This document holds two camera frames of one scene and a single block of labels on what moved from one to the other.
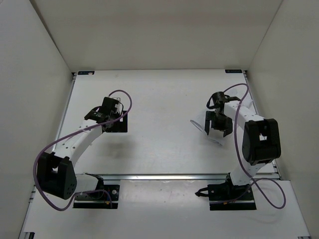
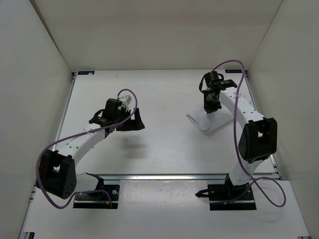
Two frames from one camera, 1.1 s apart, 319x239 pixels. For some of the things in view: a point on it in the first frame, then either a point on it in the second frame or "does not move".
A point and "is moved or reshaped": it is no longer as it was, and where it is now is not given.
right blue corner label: x=233 y=70 does not move
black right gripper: x=226 y=127 to x=208 y=108
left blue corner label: x=86 y=72 does not move
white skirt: x=217 y=136 is moved or reshaped
